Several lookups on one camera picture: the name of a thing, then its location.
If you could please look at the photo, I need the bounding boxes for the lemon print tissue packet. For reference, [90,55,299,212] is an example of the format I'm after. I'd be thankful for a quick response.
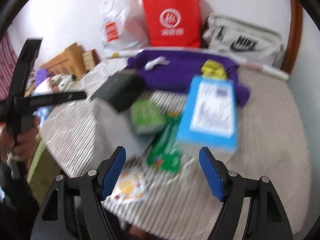
[110,167,147,204]

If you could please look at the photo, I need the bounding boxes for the green fruit wet wipe packet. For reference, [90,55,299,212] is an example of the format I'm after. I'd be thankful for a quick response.
[146,112,182,174]

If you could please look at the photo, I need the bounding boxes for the green tissue pack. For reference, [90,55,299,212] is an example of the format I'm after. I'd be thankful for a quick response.
[130,100,166,135]

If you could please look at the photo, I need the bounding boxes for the yellow black pouch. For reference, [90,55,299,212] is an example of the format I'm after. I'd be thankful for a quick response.
[200,60,227,80]

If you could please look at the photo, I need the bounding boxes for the small white cloth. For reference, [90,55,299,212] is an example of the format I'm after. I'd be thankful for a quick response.
[144,56,170,71]

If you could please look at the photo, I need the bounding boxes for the person's left hand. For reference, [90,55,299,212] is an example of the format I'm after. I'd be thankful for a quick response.
[1,116,40,163]

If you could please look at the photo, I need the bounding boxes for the plush toys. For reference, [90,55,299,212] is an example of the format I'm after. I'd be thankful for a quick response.
[31,69,76,96]

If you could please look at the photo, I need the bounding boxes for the wooden headboard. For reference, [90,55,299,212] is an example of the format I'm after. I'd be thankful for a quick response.
[40,43,86,80]

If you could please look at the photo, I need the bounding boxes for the blue tissue box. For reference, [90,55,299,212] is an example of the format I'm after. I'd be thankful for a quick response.
[177,75,237,157]

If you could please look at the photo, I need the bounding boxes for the dark green tea box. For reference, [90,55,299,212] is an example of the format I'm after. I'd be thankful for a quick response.
[91,70,146,112]

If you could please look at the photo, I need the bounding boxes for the brown patterned book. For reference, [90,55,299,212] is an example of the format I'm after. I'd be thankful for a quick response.
[82,49,100,72]

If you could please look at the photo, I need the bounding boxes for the purple towel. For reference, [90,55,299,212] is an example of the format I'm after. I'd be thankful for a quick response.
[127,51,250,106]

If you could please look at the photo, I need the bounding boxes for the rolled paper poster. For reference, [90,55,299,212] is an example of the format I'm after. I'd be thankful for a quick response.
[103,47,290,82]

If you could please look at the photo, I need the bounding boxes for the white Miniso plastic bag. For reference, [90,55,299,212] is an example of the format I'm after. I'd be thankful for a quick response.
[100,0,150,54]

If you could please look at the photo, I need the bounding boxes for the grey Nike waist bag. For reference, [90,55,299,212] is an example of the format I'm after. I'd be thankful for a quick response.
[202,14,285,67]

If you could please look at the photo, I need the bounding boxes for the red Haidilao paper bag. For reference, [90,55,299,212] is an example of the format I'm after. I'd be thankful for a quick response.
[142,0,202,48]

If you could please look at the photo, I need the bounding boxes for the brown wooden door frame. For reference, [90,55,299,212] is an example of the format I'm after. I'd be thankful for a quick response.
[281,0,303,75]

